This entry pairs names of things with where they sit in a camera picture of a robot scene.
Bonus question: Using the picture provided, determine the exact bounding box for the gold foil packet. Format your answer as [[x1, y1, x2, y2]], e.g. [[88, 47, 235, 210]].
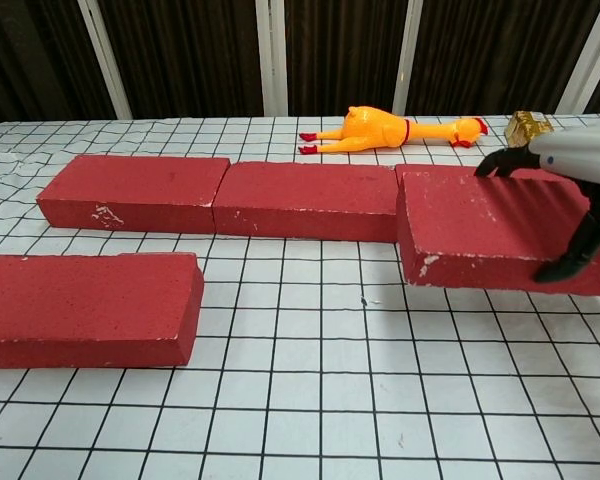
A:
[[504, 110, 554, 149]]

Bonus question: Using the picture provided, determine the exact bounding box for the white slanted frame post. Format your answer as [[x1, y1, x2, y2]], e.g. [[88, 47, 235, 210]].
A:
[[392, 0, 424, 115], [77, 0, 133, 120], [554, 0, 600, 115]]

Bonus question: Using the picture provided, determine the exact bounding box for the red brick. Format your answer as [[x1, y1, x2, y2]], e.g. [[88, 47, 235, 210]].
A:
[[35, 154, 231, 235], [211, 160, 402, 244], [395, 169, 600, 299], [394, 163, 579, 184], [0, 252, 205, 371]]

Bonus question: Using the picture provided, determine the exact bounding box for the yellow rubber chicken toy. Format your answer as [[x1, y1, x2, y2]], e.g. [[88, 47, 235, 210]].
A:
[[298, 105, 490, 155]]

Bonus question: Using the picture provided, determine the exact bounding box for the white slotted metal post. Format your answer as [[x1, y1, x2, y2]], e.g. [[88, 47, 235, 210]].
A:
[[254, 0, 289, 117]]

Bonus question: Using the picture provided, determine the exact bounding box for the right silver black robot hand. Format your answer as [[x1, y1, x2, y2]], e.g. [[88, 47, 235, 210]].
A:
[[474, 124, 600, 284]]

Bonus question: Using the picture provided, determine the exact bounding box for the white black grid tablecloth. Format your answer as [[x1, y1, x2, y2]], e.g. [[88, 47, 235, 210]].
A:
[[0, 113, 600, 480]]

